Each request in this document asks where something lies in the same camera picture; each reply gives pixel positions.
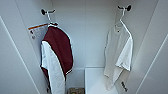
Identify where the white wardrobe door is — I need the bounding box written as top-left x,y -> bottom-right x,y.
0,14 -> 45,94
132,0 -> 168,94

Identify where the white wardrobe body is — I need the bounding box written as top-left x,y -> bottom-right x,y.
13,0 -> 161,94

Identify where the maroon and white jacket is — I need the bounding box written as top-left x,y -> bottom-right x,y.
39,24 -> 75,94

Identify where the white t-shirt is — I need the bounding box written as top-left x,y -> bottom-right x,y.
102,21 -> 135,92

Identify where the white wardrobe shelf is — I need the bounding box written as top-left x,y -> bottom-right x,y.
83,66 -> 120,94

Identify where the orange bar with tag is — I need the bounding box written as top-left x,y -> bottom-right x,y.
27,22 -> 51,40

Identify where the black wardrobe hook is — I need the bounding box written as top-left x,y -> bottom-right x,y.
40,8 -> 57,16
116,4 -> 132,12

